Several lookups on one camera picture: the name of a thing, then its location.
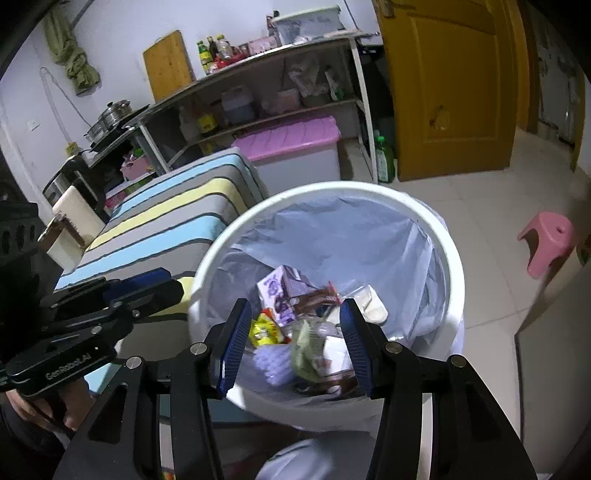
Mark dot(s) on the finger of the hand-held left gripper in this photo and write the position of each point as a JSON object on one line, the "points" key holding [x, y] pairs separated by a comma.
{"points": [[157, 297], [138, 278]]}

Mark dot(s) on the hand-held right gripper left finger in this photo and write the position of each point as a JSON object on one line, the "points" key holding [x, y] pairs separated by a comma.
{"points": [[235, 350]]}

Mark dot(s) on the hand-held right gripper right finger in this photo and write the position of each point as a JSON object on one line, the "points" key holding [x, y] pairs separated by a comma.
{"points": [[355, 350]]}

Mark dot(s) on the yellow snack packet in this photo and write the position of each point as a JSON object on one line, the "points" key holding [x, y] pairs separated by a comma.
{"points": [[268, 332]]}

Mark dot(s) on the brown snack wrapper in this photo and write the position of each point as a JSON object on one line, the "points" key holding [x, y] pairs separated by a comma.
{"points": [[318, 297], [341, 385]]}

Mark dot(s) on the green printed packet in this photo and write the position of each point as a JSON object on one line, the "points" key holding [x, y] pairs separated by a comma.
{"points": [[304, 350]]}

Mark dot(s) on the purple carton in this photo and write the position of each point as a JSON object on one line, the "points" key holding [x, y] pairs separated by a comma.
{"points": [[277, 290]]}

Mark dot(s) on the white trash bin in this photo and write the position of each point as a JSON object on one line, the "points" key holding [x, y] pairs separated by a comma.
{"points": [[332, 188]]}

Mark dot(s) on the person's left hand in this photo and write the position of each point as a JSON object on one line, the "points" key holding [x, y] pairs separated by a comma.
{"points": [[46, 410]]}

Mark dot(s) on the striped tablecloth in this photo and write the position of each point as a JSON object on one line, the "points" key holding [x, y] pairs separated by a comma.
{"points": [[161, 217]]}

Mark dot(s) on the white thermos cup brown lid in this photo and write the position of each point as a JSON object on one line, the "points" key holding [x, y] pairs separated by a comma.
{"points": [[62, 256]]}

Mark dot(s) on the cream kitchen appliance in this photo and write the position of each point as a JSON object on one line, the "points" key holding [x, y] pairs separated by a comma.
{"points": [[76, 207]]}

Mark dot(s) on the steel electric kettle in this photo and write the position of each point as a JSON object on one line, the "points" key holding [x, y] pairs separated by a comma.
{"points": [[64, 182]]}

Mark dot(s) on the yellow power strip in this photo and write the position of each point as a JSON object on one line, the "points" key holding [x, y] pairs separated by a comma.
{"points": [[71, 148]]}

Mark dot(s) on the small metal shelf rack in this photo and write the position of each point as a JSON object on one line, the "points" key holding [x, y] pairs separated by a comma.
{"points": [[115, 134]]}

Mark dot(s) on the steel steamer pot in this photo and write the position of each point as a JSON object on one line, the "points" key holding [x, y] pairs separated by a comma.
{"points": [[113, 113]]}

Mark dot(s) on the yellow label oil bottle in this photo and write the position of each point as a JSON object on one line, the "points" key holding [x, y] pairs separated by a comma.
{"points": [[207, 121]]}

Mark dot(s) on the green detergent bottle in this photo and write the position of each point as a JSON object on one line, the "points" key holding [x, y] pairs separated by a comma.
{"points": [[384, 161]]}

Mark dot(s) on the large grey jug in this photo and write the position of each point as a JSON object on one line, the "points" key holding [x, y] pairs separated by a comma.
{"points": [[238, 104]]}

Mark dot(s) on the pink-lid storage box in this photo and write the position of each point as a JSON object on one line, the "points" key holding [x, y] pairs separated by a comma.
{"points": [[286, 134]]}

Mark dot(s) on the grey refrigerator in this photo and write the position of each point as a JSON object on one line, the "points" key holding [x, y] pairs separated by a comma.
{"points": [[563, 369]]}

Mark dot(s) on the wooden cutting board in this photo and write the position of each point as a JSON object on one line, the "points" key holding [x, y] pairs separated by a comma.
{"points": [[168, 64]]}

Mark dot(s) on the green hanging cloth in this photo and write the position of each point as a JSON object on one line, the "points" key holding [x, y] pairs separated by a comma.
{"points": [[76, 64]]}

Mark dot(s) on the pink plastic stool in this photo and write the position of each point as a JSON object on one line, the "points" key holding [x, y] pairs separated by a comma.
{"points": [[549, 235]]}

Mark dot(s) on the green bottle yellow label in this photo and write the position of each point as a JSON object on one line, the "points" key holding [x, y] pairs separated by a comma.
{"points": [[204, 57]]}

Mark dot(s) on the pink plastic tub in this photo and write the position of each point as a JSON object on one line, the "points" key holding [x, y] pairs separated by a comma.
{"points": [[287, 99]]}

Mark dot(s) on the dark sauce bottle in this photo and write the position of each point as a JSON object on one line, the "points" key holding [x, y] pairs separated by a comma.
{"points": [[213, 48]]}

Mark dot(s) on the clear bottle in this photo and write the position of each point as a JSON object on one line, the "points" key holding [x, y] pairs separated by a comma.
{"points": [[225, 47]]}

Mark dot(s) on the pink basket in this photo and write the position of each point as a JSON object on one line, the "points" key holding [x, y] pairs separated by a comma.
{"points": [[263, 46]]}

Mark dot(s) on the crumpled plastic bags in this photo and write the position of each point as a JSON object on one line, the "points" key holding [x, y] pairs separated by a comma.
{"points": [[314, 78]]}

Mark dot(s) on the yellow wooden door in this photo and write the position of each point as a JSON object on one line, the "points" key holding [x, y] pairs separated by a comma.
{"points": [[461, 92]]}

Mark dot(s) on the clear storage box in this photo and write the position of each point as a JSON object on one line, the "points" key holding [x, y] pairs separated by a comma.
{"points": [[304, 25]]}

